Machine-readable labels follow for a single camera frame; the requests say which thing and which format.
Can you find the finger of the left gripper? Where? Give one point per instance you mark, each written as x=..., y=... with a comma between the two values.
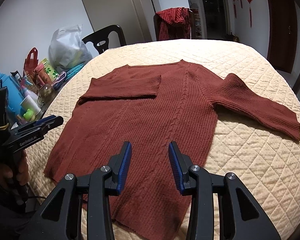
x=43, y=125

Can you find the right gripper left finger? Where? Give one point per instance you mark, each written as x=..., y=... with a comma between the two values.
x=60, y=215

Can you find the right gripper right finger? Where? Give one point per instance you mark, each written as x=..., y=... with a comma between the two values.
x=240, y=214

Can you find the rust red knit sweater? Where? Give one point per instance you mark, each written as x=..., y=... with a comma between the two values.
x=151, y=106

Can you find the left hand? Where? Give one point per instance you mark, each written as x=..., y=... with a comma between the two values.
x=21, y=173

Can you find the green toy bottle cap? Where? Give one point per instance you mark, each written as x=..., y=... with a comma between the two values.
x=29, y=115

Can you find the white bottle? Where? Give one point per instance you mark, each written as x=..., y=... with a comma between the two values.
x=29, y=103

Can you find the glass jar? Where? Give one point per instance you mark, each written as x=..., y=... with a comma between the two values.
x=46, y=94

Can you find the blue thermos jug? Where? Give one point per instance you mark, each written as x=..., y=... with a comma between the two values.
x=15, y=97

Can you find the green patterned package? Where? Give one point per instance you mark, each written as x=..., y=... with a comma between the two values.
x=51, y=72

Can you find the cream quilted bed cover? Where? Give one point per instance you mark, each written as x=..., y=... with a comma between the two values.
x=265, y=160

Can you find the pink bottle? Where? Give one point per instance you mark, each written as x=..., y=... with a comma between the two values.
x=42, y=75

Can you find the teal knitted item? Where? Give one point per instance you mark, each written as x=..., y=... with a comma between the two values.
x=73, y=71

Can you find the red gift bag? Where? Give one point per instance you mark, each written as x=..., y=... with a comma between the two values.
x=31, y=62

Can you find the white plastic bag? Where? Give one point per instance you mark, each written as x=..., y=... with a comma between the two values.
x=67, y=49

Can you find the dark wooden chair left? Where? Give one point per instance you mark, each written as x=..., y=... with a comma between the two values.
x=100, y=38

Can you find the grey wardrobe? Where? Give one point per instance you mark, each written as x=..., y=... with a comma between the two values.
x=135, y=17

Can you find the red checkered garment on chair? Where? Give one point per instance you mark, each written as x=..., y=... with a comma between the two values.
x=173, y=23

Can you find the dark wooden door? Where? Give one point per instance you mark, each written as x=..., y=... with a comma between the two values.
x=283, y=34

